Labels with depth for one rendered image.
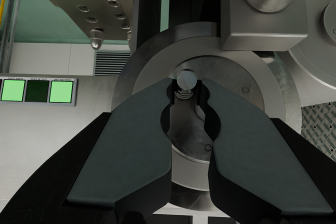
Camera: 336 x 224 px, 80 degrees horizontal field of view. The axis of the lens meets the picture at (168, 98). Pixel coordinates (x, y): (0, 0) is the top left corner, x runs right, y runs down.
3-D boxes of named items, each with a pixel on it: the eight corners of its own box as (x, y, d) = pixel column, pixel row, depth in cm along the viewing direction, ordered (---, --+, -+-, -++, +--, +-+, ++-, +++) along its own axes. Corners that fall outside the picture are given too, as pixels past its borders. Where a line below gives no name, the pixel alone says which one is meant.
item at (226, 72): (227, 188, 13) (132, 121, 14) (220, 180, 15) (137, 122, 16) (286, 92, 14) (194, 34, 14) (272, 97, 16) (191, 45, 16)
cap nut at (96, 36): (101, 29, 50) (100, 46, 49) (106, 36, 53) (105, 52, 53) (87, 29, 50) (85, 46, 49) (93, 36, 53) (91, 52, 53)
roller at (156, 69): (281, 36, 16) (291, 193, 14) (214, 93, 41) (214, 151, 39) (133, 34, 16) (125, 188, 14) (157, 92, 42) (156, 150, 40)
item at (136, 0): (146, -123, 20) (135, 56, 17) (160, 12, 43) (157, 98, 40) (141, -123, 20) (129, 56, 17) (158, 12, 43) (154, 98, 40)
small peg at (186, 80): (169, 76, 11) (190, 63, 11) (170, 86, 14) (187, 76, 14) (182, 97, 11) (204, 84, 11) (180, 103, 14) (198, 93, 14)
